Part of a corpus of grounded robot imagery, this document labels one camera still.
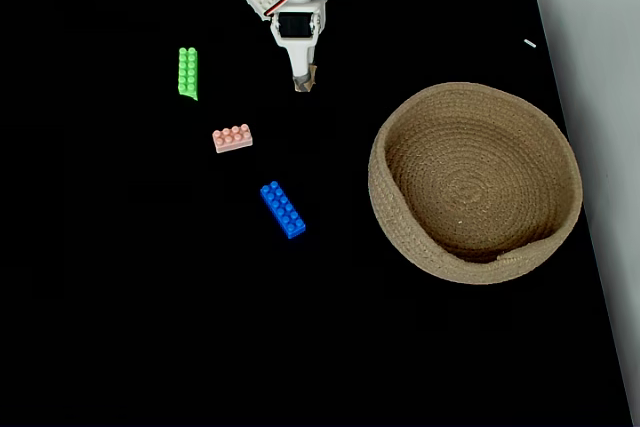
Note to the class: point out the blue lego block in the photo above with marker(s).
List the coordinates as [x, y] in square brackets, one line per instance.
[282, 209]

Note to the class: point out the small white tape strip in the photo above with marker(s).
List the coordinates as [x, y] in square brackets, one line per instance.
[530, 43]

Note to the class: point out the pink lego block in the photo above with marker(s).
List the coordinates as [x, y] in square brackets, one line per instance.
[231, 139]

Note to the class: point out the green lego block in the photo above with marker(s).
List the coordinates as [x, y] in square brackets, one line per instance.
[187, 72]

